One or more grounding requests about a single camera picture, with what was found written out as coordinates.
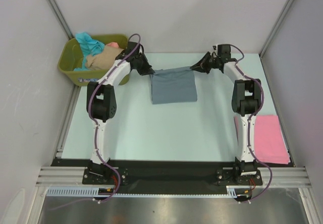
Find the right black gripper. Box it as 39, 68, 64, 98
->
191, 51, 221, 74

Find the grey blue t shirt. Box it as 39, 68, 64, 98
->
150, 67, 197, 104

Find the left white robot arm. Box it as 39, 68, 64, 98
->
86, 41, 154, 184

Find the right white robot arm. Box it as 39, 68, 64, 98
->
190, 44, 264, 184

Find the salmon pink t shirt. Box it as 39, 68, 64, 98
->
107, 42, 120, 48

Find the beige t shirt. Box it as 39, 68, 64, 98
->
85, 45, 123, 70

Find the turquoise t shirt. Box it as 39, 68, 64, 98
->
73, 32, 105, 71

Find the olive green plastic bin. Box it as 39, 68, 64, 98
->
58, 34, 128, 86

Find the folded pink t shirt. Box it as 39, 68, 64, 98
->
234, 114, 290, 164

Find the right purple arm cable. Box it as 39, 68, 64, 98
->
229, 44, 274, 204

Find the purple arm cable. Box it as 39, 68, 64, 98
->
87, 33, 146, 205
229, 44, 274, 204

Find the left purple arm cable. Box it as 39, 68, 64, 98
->
87, 33, 146, 205

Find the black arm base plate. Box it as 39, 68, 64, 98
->
51, 158, 263, 195

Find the left aluminium corner post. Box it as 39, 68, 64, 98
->
46, 0, 74, 40

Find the aluminium corner post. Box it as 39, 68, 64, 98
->
46, 0, 74, 40
259, 0, 296, 59

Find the right aluminium corner post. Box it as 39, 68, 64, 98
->
259, 0, 296, 59

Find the blue slotted cable duct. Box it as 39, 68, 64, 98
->
46, 187, 249, 199

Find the aluminium front rail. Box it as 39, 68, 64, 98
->
36, 166, 312, 188

